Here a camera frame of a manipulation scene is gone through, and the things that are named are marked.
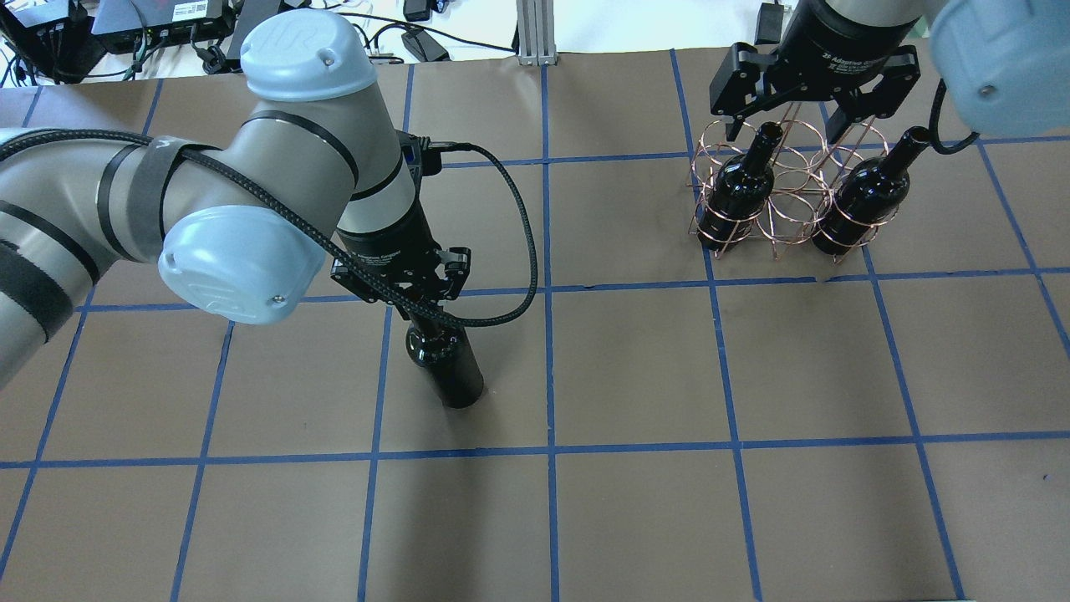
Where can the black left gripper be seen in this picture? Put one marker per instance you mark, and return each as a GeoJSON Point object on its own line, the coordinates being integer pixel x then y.
{"type": "Point", "coordinates": [391, 248]}

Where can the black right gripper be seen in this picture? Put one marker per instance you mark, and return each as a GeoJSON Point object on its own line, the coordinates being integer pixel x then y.
{"type": "Point", "coordinates": [844, 38]}

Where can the dark wine bottle carried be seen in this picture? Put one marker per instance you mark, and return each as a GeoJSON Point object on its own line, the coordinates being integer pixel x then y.
{"type": "Point", "coordinates": [444, 354]}

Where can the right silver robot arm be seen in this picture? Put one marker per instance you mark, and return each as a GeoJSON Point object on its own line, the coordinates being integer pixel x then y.
{"type": "Point", "coordinates": [1005, 64]}

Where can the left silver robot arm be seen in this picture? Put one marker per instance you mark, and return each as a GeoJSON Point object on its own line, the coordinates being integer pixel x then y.
{"type": "Point", "coordinates": [238, 232]}

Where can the dark wine bottle in basket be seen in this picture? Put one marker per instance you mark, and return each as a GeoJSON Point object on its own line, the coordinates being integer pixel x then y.
{"type": "Point", "coordinates": [869, 194]}

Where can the copper wire wine basket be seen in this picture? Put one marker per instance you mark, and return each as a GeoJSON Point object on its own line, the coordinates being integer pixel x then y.
{"type": "Point", "coordinates": [807, 171]}

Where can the aluminium frame post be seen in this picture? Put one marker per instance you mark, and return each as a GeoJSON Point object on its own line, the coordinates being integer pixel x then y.
{"type": "Point", "coordinates": [536, 35]}

